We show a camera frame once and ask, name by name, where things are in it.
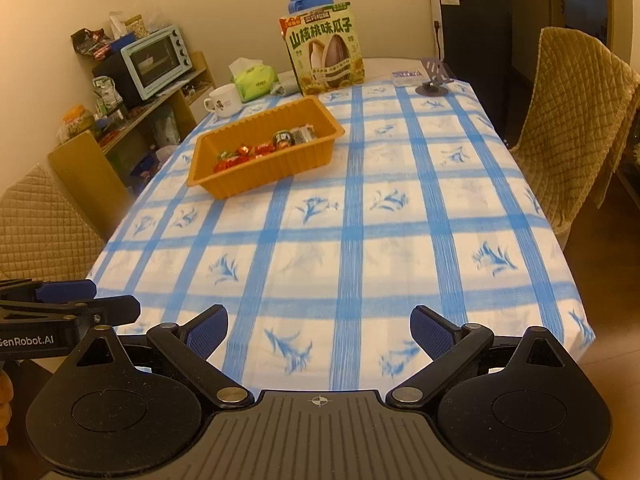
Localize quilted beige chair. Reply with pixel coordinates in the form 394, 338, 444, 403
510, 26, 640, 251
0, 162, 106, 281

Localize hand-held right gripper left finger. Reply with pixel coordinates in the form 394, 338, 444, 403
57, 304, 253, 408

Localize wooden low cabinet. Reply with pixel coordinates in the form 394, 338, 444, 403
47, 130, 132, 233

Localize phone stand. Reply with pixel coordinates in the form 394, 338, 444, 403
415, 58, 456, 97

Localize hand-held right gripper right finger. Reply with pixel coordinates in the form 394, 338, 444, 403
385, 304, 583, 408

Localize grey crumpled cloth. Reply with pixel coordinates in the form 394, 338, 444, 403
270, 72, 301, 97

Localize white green bags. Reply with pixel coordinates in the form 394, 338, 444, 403
92, 76, 123, 116

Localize white mug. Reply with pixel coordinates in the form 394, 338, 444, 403
203, 85, 242, 118

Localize red black snack bag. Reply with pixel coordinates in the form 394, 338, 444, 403
71, 27, 113, 57

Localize orange jar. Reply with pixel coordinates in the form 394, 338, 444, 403
57, 105, 98, 143

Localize light blue toaster oven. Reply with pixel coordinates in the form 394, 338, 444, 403
120, 24, 193, 101

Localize blue checked tablecloth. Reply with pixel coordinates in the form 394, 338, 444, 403
85, 79, 597, 393

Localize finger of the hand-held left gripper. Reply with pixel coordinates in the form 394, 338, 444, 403
0, 280, 98, 303
50, 295, 142, 330

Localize black cabinet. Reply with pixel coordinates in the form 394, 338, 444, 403
435, 0, 513, 143

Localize large sunflower seed bag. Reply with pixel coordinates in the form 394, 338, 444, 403
278, 1, 367, 97

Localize person's left hand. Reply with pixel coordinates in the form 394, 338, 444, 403
0, 372, 13, 446

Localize green tissue pack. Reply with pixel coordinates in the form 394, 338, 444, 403
229, 58, 280, 102

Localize orange plastic tray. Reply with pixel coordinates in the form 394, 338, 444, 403
187, 96, 346, 200

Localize wooden shelf unit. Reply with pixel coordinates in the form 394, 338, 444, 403
47, 50, 216, 196

